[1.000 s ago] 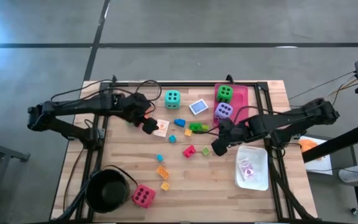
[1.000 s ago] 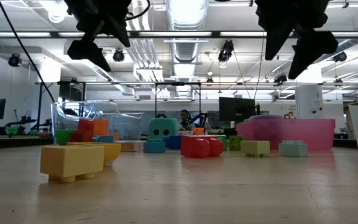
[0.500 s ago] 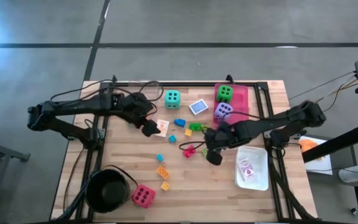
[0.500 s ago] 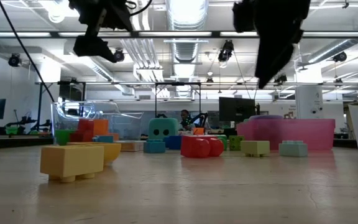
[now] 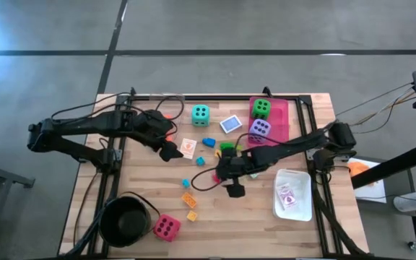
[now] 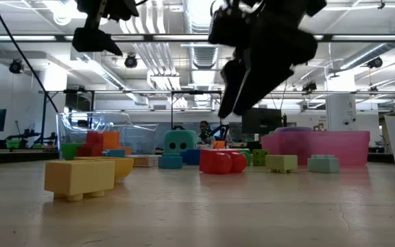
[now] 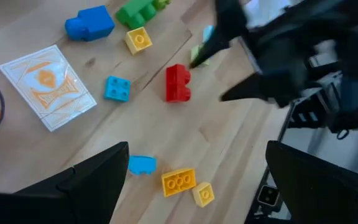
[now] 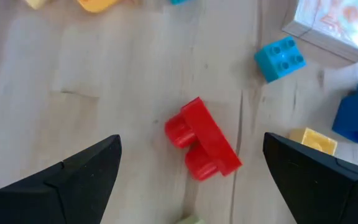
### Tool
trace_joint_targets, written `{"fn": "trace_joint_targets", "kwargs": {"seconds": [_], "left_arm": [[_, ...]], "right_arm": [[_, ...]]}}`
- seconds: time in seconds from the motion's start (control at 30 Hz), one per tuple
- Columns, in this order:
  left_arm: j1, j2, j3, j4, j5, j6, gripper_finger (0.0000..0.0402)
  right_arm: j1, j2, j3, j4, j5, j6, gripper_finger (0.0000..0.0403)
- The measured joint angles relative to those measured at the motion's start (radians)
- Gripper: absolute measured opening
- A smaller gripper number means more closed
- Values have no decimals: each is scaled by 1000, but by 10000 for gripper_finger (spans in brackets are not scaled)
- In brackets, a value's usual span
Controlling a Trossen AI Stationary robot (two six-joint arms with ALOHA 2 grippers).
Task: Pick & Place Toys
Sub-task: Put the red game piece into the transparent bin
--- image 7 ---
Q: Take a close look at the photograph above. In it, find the green knobbed toy block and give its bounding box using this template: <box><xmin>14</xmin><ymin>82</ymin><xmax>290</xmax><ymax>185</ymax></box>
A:
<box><xmin>115</xmin><ymin>0</ymin><xmax>158</xmax><ymax>30</ymax></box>

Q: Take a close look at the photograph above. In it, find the orange-yellow six-stud brick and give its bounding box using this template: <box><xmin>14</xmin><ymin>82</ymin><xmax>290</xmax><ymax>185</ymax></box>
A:
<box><xmin>160</xmin><ymin>168</ymin><xmax>197</xmax><ymax>198</ymax></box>

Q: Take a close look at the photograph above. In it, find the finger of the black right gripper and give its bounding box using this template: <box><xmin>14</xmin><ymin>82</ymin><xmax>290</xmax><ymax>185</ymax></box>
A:
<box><xmin>190</xmin><ymin>0</ymin><xmax>248</xmax><ymax>68</ymax></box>
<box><xmin>219</xmin><ymin>73</ymin><xmax>288</xmax><ymax>108</ymax></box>

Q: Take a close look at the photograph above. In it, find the blue knobbed toy block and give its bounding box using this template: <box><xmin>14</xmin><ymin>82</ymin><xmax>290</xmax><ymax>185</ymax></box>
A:
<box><xmin>64</xmin><ymin>4</ymin><xmax>116</xmax><ymax>42</ymax></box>

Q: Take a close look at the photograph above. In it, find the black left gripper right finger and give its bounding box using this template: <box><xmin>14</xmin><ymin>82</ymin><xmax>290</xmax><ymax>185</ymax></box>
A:
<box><xmin>265</xmin><ymin>140</ymin><xmax>358</xmax><ymax>224</ymax></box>

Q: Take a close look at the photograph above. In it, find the red knobbed toy block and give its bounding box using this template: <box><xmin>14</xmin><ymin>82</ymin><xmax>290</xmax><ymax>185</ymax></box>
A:
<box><xmin>165</xmin><ymin>63</ymin><xmax>193</xmax><ymax>103</ymax></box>

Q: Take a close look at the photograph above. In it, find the pale green small brick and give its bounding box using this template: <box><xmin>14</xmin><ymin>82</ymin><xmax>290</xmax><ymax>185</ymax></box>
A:
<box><xmin>190</xmin><ymin>44</ymin><xmax>211</xmax><ymax>68</ymax></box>

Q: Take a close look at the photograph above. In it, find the pale cyan small brick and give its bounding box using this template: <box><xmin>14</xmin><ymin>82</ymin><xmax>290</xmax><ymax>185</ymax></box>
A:
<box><xmin>201</xmin><ymin>24</ymin><xmax>215</xmax><ymax>44</ymax></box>

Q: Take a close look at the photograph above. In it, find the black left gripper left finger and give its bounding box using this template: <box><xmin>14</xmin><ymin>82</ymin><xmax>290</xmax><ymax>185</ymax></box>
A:
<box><xmin>0</xmin><ymin>141</ymin><xmax>130</xmax><ymax>224</ymax></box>

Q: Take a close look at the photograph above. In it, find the yellow small toy brick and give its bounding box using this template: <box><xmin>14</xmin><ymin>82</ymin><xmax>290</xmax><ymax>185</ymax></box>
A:
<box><xmin>124</xmin><ymin>26</ymin><xmax>154</xmax><ymax>56</ymax></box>
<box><xmin>191</xmin><ymin>181</ymin><xmax>216</xmax><ymax>208</ymax></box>

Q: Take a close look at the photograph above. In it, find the orange white card box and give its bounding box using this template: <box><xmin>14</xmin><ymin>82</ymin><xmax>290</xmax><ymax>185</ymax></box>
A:
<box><xmin>0</xmin><ymin>44</ymin><xmax>98</xmax><ymax>133</ymax></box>

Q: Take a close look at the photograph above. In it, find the cyan toy brick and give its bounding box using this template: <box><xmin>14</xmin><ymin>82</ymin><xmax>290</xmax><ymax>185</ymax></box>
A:
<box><xmin>103</xmin><ymin>75</ymin><xmax>132</xmax><ymax>103</ymax></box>
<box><xmin>127</xmin><ymin>155</ymin><xmax>158</xmax><ymax>176</ymax></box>

